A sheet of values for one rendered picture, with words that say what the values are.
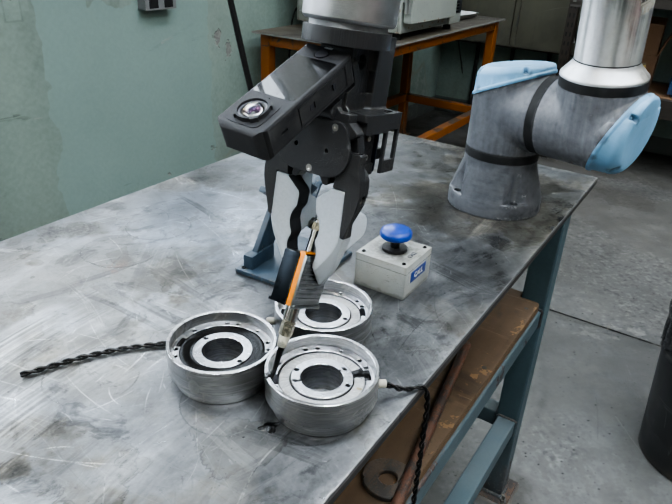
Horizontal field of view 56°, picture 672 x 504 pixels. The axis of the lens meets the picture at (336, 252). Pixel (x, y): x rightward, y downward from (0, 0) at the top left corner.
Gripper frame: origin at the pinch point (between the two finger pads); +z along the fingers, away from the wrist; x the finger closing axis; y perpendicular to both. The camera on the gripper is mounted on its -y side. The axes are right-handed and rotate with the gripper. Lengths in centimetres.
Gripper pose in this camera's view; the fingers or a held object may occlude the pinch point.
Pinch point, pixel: (302, 266)
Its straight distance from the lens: 55.0
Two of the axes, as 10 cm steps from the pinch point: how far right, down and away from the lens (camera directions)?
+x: -8.2, -3.1, 4.8
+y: 5.5, -2.3, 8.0
